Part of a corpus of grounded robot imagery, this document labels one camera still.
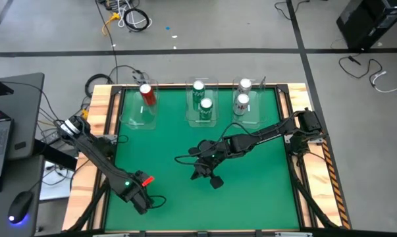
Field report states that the yellow black hazard tape strip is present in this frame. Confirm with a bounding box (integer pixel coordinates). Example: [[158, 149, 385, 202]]
[[317, 126, 351, 230]]

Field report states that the black support bar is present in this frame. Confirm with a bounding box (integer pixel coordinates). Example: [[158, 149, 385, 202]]
[[33, 140, 79, 171]]

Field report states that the black left wrist camera cable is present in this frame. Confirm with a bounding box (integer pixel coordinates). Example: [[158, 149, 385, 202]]
[[148, 195, 168, 209]]

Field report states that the black computer mouse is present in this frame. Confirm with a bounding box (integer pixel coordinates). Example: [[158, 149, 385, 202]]
[[7, 190, 34, 224]]

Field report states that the yellow cable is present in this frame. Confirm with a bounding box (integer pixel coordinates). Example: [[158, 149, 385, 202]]
[[101, 12, 120, 36]]

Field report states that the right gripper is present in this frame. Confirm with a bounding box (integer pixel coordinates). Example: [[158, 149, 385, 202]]
[[190, 157, 219, 180]]

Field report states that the black computer tower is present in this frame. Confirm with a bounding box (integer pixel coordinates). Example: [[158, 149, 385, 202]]
[[335, 0, 397, 51]]

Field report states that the red Coke can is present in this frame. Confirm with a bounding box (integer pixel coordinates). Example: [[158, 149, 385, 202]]
[[138, 83, 157, 107]]

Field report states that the white cable with plug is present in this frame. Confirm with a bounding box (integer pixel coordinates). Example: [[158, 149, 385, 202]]
[[369, 70, 397, 95]]

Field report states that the grey metal bracket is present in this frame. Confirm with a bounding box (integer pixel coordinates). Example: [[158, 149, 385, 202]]
[[92, 232, 130, 237], [275, 231, 313, 237]]

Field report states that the long black floor cable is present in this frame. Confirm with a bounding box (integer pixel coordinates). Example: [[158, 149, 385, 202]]
[[92, 0, 120, 85]]

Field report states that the white paper sheet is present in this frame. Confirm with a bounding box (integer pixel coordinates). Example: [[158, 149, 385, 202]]
[[39, 160, 74, 201]]

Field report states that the red left wrist camera mount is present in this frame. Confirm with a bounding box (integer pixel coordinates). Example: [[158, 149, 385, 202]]
[[137, 171, 155, 188]]

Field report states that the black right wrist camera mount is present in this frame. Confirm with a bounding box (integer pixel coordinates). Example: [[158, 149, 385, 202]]
[[206, 171, 225, 190]]

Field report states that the black power adapter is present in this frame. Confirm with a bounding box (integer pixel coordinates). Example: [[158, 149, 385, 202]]
[[45, 130, 67, 145]]

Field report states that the silver Diet Coke can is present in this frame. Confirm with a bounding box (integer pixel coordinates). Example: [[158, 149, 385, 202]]
[[232, 93, 251, 117], [237, 78, 253, 98]]

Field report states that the green Sprite can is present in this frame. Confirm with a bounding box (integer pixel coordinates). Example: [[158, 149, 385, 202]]
[[198, 97, 215, 121], [191, 79, 206, 103]]

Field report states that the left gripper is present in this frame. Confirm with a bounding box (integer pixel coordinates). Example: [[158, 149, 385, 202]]
[[130, 184, 153, 215]]

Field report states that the black coiled cable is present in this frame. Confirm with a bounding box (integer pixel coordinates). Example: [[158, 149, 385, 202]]
[[85, 74, 115, 98], [122, 7, 153, 33]]

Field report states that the clear plastic bin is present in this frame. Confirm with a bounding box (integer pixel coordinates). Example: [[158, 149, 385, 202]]
[[233, 77, 268, 130], [119, 78, 160, 131], [184, 77, 219, 128]]

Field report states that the green table mat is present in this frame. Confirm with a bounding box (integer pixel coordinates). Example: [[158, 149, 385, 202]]
[[105, 86, 300, 231]]

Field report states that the grey rounded side table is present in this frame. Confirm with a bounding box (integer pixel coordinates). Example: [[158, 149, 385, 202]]
[[0, 72, 45, 161]]

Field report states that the grey metal clamp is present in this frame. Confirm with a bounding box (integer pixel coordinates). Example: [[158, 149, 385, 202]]
[[132, 69, 150, 87]]

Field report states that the black floor cable with plug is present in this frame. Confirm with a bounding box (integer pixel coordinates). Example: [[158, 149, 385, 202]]
[[338, 55, 383, 87]]

